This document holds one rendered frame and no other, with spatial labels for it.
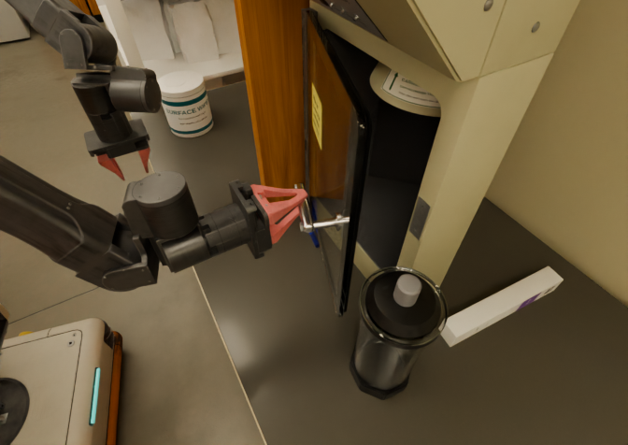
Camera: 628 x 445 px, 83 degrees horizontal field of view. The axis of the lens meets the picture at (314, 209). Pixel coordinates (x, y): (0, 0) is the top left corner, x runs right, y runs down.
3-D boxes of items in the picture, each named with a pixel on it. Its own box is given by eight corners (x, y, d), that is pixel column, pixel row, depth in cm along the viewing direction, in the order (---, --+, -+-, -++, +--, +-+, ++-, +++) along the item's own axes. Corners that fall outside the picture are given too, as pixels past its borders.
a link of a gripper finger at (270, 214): (318, 195, 48) (253, 221, 44) (317, 230, 53) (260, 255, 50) (294, 167, 52) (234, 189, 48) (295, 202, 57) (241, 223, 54)
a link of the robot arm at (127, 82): (93, 34, 60) (56, 28, 52) (160, 36, 59) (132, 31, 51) (106, 107, 64) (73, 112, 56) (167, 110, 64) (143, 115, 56)
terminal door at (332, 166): (311, 197, 82) (309, 6, 52) (342, 321, 61) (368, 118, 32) (307, 198, 81) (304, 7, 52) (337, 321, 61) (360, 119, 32)
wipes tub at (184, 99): (206, 110, 116) (194, 65, 106) (220, 130, 109) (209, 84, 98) (165, 122, 112) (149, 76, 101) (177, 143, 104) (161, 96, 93)
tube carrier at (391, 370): (418, 347, 62) (453, 281, 46) (405, 411, 55) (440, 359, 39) (358, 324, 64) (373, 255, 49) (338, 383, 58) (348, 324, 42)
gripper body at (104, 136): (151, 142, 66) (137, 107, 61) (92, 160, 62) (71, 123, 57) (144, 125, 70) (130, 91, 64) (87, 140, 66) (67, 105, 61)
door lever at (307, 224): (326, 188, 55) (326, 176, 53) (340, 235, 49) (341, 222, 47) (292, 193, 55) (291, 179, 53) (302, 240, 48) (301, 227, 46)
